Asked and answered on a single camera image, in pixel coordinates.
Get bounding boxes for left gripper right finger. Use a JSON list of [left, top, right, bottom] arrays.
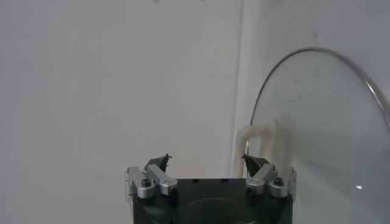
[[242, 153, 298, 198]]

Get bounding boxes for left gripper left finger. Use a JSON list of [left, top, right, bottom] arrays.
[[124, 153, 179, 200]]

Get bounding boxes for round glass pot lid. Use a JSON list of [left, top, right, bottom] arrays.
[[231, 47, 390, 224]]

